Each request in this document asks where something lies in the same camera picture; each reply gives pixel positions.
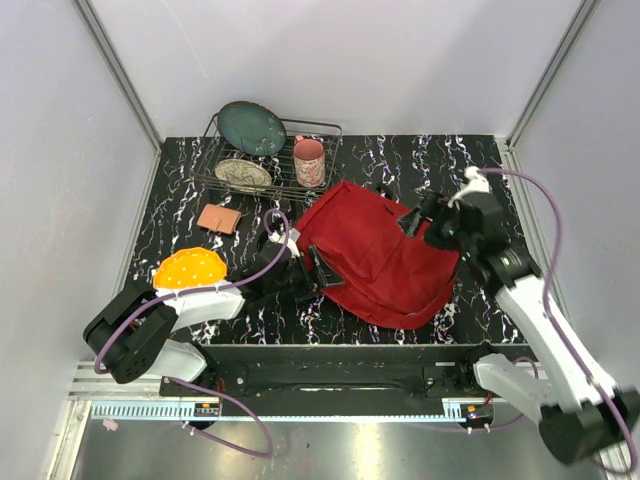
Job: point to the aluminium frame rail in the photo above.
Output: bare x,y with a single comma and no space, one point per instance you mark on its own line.
155,398

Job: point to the beige patterned plate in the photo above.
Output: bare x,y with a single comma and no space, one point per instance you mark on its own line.
243,175

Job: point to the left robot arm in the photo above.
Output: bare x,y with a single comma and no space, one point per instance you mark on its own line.
131,336

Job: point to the pink patterned mug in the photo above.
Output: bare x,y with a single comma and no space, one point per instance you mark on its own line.
309,161

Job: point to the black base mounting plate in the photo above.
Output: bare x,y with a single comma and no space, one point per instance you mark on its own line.
243,371

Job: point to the red student backpack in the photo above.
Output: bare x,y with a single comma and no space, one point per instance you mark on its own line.
390,279

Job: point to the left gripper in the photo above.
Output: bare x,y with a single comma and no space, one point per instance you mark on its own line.
324,274

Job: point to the pink leather wallet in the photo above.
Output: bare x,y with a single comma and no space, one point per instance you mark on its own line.
219,219

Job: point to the teal round plate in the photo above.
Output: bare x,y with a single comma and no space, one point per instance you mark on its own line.
251,128

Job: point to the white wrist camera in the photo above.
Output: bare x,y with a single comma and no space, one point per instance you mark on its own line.
476,183
291,243

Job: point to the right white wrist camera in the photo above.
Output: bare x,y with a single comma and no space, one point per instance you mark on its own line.
476,183

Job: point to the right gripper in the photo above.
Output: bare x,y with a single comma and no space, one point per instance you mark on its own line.
411,221

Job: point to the dark wire dish rack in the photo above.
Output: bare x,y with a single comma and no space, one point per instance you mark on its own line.
216,149

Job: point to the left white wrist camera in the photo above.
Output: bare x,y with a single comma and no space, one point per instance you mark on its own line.
291,243

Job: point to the orange yellow plate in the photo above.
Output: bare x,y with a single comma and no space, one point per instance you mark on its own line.
188,268

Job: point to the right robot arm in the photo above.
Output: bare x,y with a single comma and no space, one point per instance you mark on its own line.
579,409

